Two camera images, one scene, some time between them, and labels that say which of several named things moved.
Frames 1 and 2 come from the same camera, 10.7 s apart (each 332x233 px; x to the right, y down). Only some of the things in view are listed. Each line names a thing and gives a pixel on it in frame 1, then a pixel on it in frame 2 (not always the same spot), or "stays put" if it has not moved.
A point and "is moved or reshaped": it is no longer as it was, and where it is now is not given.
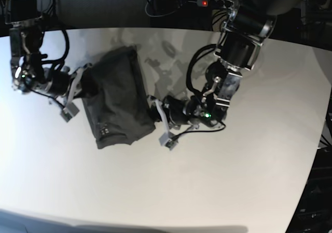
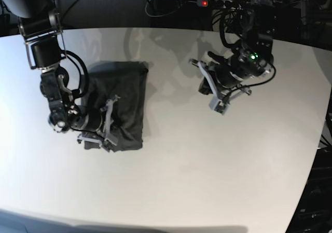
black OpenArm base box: [313, 213] stays put
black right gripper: [178, 110] to [241, 66]
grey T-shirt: [120, 112] is moved or reshaped
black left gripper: [59, 84] to [91, 121]
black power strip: [214, 3] stays put
